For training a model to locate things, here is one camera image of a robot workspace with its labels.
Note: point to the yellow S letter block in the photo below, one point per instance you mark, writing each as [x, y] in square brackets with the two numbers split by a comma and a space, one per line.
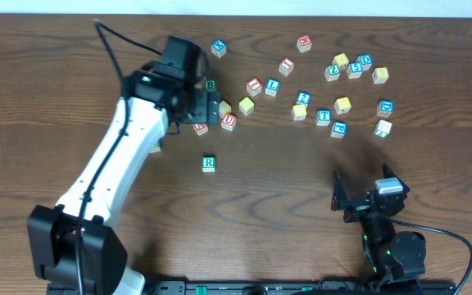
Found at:
[299, 112]

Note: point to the red I block centre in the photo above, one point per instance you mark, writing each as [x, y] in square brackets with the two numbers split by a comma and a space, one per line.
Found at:
[254, 86]

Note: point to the red U block centre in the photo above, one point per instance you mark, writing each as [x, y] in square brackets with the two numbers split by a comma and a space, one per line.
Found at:
[229, 121]

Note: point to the blue T letter block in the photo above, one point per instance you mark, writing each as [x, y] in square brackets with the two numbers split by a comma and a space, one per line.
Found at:
[323, 117]

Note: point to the red M letter block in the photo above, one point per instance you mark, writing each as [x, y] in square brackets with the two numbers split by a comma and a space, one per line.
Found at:
[304, 43]

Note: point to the yellow K letter block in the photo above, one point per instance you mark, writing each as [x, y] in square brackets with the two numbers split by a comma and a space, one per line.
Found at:
[342, 105]

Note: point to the yellow block upper right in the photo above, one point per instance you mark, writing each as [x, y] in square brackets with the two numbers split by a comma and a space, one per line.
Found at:
[341, 61]

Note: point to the blue 2 number block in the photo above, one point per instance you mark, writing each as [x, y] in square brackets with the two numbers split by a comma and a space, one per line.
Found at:
[303, 98]

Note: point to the blue L letter block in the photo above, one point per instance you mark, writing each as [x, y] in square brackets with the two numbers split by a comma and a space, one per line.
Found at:
[272, 87]

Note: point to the green Z letter block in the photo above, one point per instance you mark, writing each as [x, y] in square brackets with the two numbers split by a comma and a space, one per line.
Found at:
[332, 73]

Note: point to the blue D block upper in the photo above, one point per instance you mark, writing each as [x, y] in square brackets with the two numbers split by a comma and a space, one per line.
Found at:
[365, 60]

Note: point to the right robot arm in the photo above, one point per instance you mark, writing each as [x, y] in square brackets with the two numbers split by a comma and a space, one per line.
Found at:
[395, 257]

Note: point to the yellow block centre right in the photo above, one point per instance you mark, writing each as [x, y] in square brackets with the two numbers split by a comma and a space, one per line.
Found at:
[246, 106]

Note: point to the red A letter block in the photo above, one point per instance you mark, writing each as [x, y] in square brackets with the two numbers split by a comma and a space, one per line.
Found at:
[200, 129]

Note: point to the red I block upper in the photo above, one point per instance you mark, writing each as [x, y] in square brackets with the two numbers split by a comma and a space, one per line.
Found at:
[286, 66]

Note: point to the yellow block centre left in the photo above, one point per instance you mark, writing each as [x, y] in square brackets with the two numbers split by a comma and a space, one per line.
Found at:
[224, 108]

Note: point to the green B letter block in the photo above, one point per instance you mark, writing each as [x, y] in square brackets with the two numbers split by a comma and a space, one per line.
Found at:
[210, 85]

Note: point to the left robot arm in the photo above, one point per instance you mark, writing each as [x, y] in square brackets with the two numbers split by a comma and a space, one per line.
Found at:
[74, 244]

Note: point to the green 7 number block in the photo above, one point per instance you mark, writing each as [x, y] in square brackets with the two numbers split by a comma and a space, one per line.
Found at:
[383, 128]

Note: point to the blue d block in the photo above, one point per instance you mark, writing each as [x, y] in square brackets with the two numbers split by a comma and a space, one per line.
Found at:
[385, 108]
[365, 60]

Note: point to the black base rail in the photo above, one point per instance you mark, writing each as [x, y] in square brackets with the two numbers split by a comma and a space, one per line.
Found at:
[329, 286]

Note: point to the yellow 8 number block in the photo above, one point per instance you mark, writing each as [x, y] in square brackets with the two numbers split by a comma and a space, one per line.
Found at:
[380, 75]

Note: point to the green N letter block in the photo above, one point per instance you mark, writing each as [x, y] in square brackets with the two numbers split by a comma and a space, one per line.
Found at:
[156, 147]

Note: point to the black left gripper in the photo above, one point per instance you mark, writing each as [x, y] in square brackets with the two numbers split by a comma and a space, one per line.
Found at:
[212, 111]

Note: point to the red E letter block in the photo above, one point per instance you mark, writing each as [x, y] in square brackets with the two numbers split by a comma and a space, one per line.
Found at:
[200, 85]

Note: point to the blue D block right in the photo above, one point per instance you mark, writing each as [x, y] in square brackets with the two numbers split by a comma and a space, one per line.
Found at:
[385, 108]

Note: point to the green R letter block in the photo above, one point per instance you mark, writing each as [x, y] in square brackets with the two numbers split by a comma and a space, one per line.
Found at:
[208, 164]

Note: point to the red i block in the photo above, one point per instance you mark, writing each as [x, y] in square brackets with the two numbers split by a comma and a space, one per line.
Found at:
[286, 66]
[254, 86]

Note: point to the blue 5 number block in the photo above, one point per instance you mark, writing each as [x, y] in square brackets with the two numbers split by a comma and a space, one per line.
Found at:
[354, 70]

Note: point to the blue X letter block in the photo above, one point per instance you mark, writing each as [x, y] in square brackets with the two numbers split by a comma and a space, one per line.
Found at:
[219, 48]

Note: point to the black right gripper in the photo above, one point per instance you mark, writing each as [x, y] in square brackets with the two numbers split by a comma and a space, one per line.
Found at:
[359, 206]

